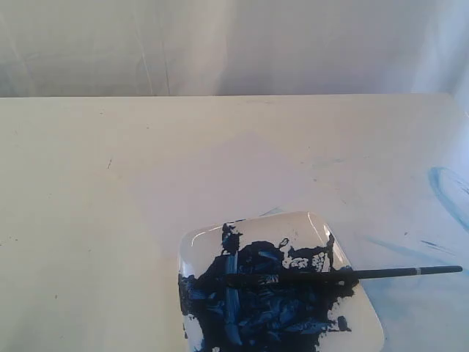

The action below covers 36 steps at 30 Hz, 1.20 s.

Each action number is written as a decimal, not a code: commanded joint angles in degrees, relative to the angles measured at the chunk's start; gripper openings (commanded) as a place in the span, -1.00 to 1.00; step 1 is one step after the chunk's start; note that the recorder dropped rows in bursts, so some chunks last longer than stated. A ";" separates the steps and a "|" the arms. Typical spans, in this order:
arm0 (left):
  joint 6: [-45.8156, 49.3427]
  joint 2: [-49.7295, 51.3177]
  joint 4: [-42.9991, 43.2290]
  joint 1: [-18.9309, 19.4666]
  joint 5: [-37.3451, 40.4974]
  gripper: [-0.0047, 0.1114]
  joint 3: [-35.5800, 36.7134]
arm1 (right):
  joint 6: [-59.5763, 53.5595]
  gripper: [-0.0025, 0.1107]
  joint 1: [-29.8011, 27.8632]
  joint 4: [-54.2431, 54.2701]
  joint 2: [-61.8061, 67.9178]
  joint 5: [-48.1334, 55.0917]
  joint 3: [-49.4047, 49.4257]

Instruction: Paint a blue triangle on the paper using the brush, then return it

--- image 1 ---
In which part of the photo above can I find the black paintbrush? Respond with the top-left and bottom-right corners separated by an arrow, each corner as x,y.
225,265 -> 462,288

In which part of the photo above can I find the white paper sheet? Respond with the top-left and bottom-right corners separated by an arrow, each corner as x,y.
131,133 -> 309,259

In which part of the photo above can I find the white square paint plate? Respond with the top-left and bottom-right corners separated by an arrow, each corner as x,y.
178,212 -> 384,351

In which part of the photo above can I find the white backdrop cloth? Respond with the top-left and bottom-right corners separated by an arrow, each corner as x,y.
0,0 -> 469,98

